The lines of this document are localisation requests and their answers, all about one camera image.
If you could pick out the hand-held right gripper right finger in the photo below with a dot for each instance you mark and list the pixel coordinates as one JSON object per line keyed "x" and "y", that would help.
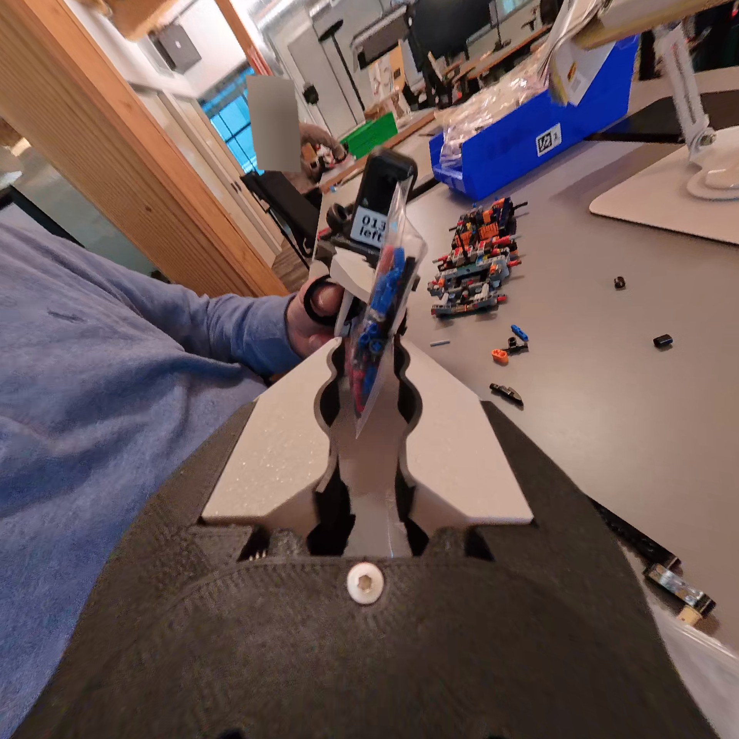
{"x": 462, "y": 462}

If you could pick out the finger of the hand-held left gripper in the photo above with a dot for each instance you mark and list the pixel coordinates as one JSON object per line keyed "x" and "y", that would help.
{"x": 352, "y": 272}

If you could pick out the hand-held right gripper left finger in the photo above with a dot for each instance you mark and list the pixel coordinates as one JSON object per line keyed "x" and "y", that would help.
{"x": 271, "y": 456}

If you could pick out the small clear bag lego pins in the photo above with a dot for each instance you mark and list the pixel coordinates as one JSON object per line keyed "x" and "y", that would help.
{"x": 375, "y": 323}

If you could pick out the orange lego connector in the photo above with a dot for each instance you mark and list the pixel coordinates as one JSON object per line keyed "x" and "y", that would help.
{"x": 500, "y": 356}

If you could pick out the lego car chassis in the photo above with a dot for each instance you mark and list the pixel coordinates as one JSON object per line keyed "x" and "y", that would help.
{"x": 479, "y": 260}

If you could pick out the black lego pin connector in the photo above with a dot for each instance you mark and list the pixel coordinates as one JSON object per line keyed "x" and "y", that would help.
{"x": 517, "y": 345}

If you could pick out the blue lego pin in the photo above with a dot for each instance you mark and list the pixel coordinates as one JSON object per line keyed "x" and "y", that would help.
{"x": 519, "y": 332}

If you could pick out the black lego rack assembly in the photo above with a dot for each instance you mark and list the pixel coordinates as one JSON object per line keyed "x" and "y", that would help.
{"x": 675, "y": 589}

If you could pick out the person's left hand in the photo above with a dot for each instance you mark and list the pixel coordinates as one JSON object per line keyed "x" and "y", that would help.
{"x": 306, "y": 338}

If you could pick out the green box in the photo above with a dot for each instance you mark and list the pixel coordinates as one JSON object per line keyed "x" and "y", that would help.
{"x": 369, "y": 135}

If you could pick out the black chair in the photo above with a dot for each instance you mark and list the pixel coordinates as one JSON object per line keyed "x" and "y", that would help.
{"x": 283, "y": 208}

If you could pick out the pile of clear plastic bags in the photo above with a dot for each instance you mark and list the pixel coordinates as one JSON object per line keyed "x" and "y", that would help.
{"x": 491, "y": 109}

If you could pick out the blue storage bin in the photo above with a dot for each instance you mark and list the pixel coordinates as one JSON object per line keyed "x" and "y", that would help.
{"x": 519, "y": 133}

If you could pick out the paper booklet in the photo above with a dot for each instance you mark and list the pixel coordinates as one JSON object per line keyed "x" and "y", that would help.
{"x": 568, "y": 69}

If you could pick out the white monitor stand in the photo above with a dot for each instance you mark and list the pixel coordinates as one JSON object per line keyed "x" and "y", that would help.
{"x": 681, "y": 196}

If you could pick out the white instruction booklet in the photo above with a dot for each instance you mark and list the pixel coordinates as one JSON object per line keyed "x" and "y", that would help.
{"x": 646, "y": 20}

